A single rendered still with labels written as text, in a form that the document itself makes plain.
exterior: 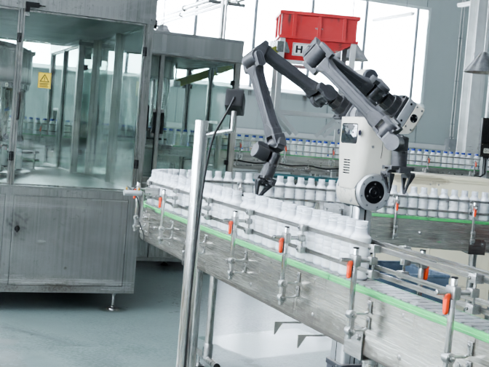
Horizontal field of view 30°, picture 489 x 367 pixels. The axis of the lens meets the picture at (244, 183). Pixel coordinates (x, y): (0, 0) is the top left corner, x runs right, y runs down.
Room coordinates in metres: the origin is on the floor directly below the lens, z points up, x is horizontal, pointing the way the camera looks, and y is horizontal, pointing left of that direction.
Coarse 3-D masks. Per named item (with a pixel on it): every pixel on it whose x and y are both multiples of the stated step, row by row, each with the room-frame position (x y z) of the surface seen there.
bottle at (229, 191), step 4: (228, 192) 3.56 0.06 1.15; (232, 192) 3.57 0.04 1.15; (228, 196) 3.56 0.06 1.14; (224, 200) 3.56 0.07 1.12; (228, 200) 3.55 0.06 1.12; (224, 208) 3.56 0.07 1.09; (224, 212) 3.56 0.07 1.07; (220, 216) 3.58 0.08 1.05; (224, 216) 3.56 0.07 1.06; (220, 224) 3.57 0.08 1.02; (224, 224) 3.55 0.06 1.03; (220, 228) 3.57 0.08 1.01; (224, 228) 3.55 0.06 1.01
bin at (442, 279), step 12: (384, 264) 3.45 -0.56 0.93; (396, 264) 3.47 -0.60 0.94; (396, 276) 3.11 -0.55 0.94; (432, 276) 3.17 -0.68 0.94; (444, 276) 3.19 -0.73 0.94; (408, 288) 3.14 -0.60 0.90; (432, 288) 3.17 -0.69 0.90; (432, 300) 3.18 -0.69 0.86; (276, 324) 3.23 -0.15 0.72; (300, 336) 3.05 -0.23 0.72
